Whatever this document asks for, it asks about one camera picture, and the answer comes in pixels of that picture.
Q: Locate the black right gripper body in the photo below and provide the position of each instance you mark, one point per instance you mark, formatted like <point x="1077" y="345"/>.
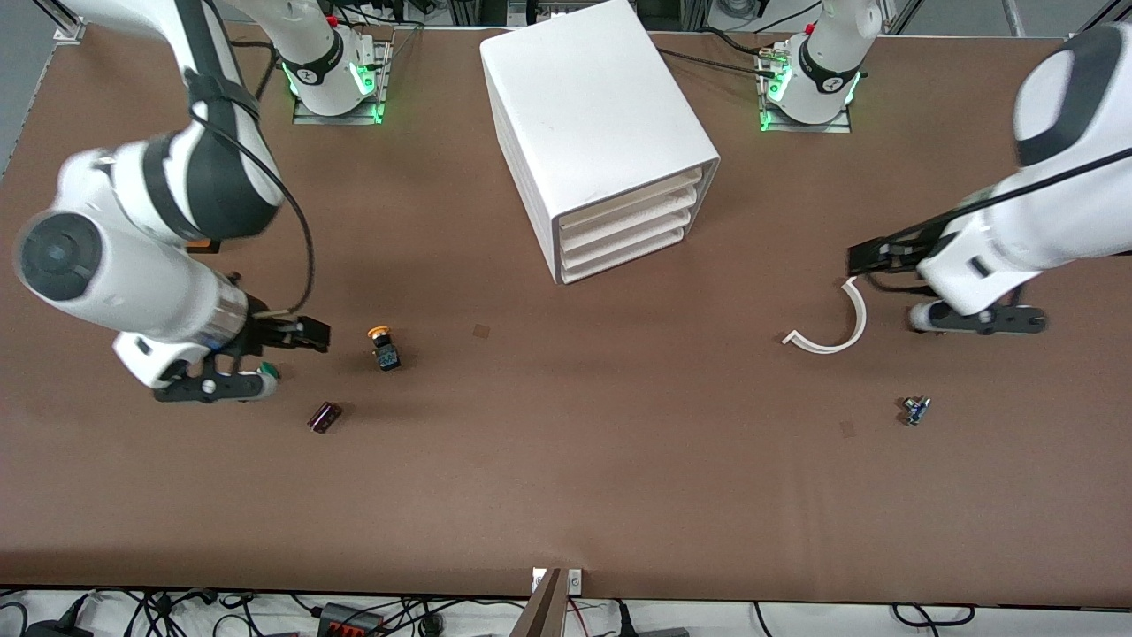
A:
<point x="263" y="328"/>

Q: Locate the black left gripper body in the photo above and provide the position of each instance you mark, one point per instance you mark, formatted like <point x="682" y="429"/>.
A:
<point x="906" y="244"/>

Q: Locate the yellow push button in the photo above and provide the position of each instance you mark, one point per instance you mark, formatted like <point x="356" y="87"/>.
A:
<point x="385" y="349"/>

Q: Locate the white plastic drawer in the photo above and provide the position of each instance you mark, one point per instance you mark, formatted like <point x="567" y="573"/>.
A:
<point x="623" y="255"/>
<point x="626" y="239"/>
<point x="632" y="202"/>
<point x="630" y="221"/>

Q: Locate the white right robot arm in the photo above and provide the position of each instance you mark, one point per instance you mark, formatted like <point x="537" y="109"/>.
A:
<point x="133" y="274"/>

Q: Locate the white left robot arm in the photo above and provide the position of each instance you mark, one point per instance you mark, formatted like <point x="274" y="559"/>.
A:
<point x="1061" y="212"/>

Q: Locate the green push button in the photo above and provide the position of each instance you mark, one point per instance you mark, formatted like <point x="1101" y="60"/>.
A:
<point x="268" y="370"/>

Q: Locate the orange button box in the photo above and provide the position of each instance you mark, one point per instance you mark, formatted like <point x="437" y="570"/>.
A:
<point x="205" y="245"/>

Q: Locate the white drawer cabinet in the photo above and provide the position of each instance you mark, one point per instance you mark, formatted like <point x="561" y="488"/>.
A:
<point x="592" y="115"/>

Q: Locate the white curved plastic strip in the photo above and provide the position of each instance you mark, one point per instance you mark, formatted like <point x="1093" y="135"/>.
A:
<point x="856" y="323"/>

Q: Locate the dark maroon capacitor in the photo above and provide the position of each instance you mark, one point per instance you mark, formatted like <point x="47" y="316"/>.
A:
<point x="324" y="418"/>

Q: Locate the small blue electronic component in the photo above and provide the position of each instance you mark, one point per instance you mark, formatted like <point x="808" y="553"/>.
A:
<point x="915" y="410"/>

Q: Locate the orange black power strip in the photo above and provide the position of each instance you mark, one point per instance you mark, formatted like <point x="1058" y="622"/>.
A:
<point x="352" y="619"/>

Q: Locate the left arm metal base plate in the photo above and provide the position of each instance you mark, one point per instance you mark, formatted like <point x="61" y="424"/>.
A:
<point x="840" y="126"/>

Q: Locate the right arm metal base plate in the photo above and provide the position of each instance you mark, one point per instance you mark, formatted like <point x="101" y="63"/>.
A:
<point x="376" y="88"/>

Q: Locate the aluminium frame extrusion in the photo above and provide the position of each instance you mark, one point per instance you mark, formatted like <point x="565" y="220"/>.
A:
<point x="64" y="31"/>
<point x="1105" y="13"/>

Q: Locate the grey angled post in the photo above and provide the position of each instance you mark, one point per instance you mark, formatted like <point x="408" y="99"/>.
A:
<point x="541" y="610"/>

